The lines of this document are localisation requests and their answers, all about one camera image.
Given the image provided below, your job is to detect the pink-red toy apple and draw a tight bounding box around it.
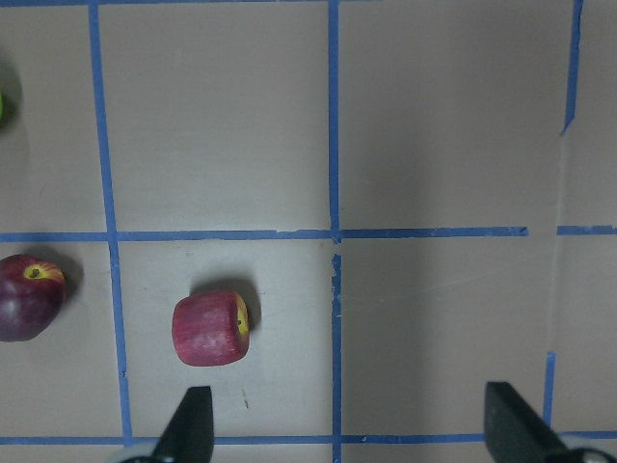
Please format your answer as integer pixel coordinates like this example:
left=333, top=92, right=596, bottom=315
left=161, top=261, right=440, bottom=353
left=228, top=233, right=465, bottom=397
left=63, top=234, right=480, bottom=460
left=172, top=289, right=250, bottom=367

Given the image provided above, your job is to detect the green toy apple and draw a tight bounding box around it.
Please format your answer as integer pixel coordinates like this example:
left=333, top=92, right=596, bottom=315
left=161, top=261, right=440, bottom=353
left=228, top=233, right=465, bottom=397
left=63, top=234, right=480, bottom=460
left=0, top=93, right=5, bottom=122

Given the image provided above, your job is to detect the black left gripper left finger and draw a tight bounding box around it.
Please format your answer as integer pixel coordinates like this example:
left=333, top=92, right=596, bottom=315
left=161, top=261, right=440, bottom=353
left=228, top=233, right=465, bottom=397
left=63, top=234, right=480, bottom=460
left=151, top=386, right=214, bottom=463

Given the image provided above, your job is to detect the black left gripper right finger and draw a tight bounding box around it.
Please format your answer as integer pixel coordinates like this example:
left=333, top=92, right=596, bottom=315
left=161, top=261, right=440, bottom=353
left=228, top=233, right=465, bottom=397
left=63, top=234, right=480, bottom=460
left=484, top=381, right=576, bottom=463

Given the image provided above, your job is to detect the dark red toy apple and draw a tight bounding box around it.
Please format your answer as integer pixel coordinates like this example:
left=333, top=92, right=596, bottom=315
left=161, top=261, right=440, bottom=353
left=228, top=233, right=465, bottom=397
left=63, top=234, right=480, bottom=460
left=1, top=255, right=67, bottom=342

